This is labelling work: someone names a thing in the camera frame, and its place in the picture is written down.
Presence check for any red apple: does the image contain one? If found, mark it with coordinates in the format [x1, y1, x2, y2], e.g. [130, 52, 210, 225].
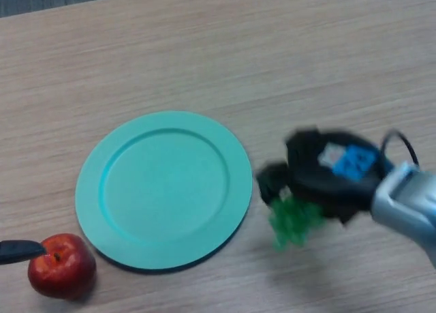
[27, 233, 97, 300]

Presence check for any teal round plate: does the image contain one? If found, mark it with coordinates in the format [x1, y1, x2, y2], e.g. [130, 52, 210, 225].
[74, 110, 253, 271]

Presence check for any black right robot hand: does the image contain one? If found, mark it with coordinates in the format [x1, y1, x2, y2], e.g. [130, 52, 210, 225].
[255, 128, 392, 225]

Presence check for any green grape bunch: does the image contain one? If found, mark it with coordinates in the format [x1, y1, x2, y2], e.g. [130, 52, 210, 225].
[267, 193, 328, 251]

